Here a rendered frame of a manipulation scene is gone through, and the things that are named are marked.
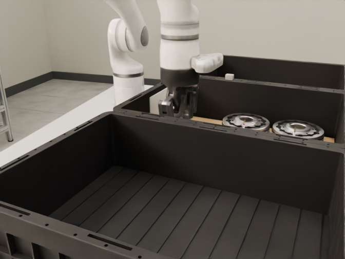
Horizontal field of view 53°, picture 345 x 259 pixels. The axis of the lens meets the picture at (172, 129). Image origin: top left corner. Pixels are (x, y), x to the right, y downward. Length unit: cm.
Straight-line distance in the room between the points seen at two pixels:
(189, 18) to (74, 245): 42
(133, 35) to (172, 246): 65
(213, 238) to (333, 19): 352
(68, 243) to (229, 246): 22
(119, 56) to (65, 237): 76
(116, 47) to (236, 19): 294
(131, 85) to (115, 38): 14
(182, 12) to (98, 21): 378
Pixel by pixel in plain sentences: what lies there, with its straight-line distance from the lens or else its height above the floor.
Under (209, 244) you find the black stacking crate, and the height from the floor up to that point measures 83.
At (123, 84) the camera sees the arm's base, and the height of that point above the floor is 87.
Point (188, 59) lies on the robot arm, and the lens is 63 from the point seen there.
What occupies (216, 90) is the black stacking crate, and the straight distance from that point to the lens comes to 84.
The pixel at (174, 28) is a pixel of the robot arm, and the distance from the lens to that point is 62.
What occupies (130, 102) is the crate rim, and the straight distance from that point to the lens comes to 67.
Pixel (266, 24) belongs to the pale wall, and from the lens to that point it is 386.
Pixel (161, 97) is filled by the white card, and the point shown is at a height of 90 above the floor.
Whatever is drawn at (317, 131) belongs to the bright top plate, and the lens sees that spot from 77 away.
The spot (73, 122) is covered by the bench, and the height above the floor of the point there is 70.
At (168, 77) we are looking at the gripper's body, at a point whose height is 98.
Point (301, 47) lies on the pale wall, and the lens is 389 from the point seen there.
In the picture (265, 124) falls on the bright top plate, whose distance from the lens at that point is 77.
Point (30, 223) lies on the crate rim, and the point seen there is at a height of 93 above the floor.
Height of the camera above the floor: 114
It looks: 23 degrees down
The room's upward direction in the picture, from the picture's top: straight up
